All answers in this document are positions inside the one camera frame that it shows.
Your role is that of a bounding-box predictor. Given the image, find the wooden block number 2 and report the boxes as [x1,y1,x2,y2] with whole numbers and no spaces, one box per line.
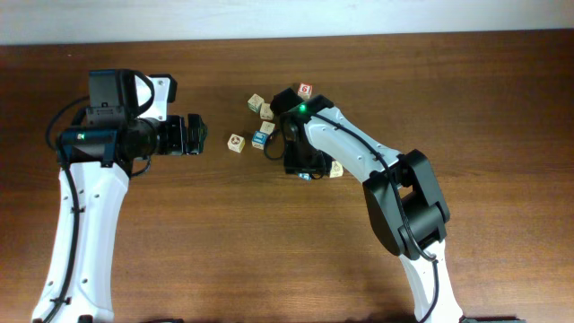
[329,161,344,179]

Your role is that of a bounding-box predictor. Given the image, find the wooden block blue letter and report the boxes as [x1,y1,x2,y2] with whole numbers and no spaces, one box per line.
[251,131,269,150]

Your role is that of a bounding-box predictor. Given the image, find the wooden block ring picture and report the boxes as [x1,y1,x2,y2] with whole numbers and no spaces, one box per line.
[227,134,246,153]

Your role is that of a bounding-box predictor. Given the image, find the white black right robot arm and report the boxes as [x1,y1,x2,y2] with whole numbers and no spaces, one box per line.
[270,88,464,322]

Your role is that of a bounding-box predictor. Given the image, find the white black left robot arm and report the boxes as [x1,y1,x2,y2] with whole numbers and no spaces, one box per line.
[31,69,207,322]

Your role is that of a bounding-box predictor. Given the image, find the wooden block red A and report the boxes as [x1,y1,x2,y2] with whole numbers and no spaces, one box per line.
[260,121,275,135]

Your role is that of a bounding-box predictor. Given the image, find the wooden block yellow letter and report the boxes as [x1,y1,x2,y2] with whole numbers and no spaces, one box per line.
[259,103,274,121]

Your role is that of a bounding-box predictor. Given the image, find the wooden block red 6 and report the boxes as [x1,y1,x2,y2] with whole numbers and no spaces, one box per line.
[297,83,313,100]

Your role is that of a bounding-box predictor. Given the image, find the wooden block far plain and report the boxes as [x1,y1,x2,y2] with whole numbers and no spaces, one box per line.
[248,93,265,113]

